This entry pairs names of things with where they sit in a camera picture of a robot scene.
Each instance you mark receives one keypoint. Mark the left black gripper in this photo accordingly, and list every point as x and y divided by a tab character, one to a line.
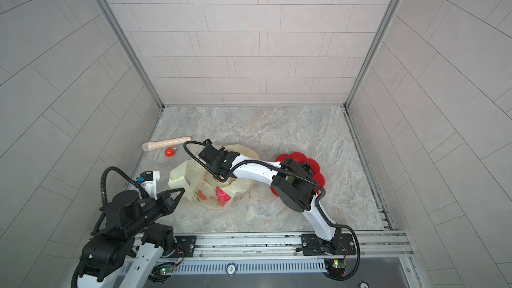
167	200

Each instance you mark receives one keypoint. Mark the wooden rolling pin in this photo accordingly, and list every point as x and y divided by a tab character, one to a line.
153	145

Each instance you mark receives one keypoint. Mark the red flower-shaped bowl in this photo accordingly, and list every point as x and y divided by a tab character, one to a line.
316	175

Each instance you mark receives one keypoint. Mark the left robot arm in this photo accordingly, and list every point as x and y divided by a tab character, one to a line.
128	214

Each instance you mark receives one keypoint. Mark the cream plastic bag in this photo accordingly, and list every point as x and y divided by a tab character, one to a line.
200	186

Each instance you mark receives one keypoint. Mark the dark grape bunch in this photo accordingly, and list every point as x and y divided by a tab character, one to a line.
306	166

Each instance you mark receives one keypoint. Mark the small red ball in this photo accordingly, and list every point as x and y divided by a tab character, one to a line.
169	152

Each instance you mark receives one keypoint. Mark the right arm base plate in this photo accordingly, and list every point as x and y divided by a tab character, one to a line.
342	244

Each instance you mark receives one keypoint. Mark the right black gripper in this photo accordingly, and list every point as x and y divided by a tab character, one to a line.
212	165

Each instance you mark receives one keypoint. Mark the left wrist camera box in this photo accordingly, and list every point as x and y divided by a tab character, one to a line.
148	180

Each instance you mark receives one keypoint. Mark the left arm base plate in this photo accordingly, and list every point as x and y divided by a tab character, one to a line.
181	246

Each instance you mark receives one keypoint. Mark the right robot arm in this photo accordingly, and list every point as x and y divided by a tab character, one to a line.
296	189

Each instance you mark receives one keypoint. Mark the aluminium mounting rail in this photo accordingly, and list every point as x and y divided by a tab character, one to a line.
289	245

